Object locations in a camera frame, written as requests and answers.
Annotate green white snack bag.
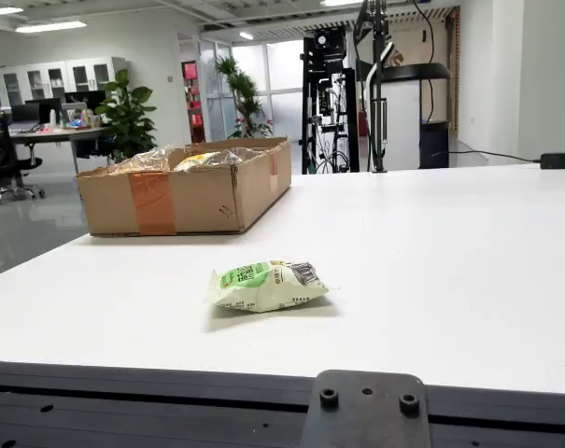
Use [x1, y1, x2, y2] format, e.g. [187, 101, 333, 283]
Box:
[204, 259, 332, 314]

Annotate black office chair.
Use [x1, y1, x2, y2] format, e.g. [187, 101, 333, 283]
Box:
[0, 101, 47, 205]

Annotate clear plastic wrap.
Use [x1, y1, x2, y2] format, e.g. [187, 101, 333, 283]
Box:
[107, 144, 270, 176]

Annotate red display shelf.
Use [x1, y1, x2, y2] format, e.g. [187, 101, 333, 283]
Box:
[181, 61, 206, 144]

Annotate white glass door wall cabinets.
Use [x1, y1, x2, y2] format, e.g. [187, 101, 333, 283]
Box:
[0, 56, 127, 109]

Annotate white cabinet with black top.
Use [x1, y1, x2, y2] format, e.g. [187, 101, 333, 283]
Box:
[378, 63, 453, 171]

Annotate black aluminium rail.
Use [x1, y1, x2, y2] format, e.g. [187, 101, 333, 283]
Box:
[0, 359, 565, 448]

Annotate broad leaf potted plant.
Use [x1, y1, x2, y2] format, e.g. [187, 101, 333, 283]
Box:
[94, 68, 159, 162]

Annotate black computer monitor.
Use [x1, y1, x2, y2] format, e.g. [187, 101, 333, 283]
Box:
[10, 97, 64, 124]

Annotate yellow snack bag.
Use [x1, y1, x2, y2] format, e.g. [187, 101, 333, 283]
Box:
[173, 152, 222, 173]

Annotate hanging black cable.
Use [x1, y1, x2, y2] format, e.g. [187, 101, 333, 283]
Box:
[412, 0, 438, 123]

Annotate tall slim potted plant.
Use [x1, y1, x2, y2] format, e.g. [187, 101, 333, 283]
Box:
[214, 55, 275, 140]

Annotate grey office desk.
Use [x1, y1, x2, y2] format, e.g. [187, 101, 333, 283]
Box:
[8, 124, 111, 175]

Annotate black power cable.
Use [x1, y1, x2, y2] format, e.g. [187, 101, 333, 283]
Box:
[430, 149, 543, 163]

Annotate black equipment rack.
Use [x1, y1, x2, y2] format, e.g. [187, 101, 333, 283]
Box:
[299, 25, 361, 175]

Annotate long ceiling light panel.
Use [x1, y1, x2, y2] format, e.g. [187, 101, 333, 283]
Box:
[14, 20, 88, 35]

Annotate dark blue bin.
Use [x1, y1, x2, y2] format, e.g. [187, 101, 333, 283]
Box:
[419, 119, 451, 170]

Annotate black pole stand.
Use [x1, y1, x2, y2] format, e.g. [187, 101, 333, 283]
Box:
[354, 0, 396, 174]

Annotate open cardboard box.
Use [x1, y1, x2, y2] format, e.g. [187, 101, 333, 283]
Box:
[76, 136, 292, 238]

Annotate black mounting plate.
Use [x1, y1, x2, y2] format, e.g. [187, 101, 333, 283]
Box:
[300, 369, 432, 448]

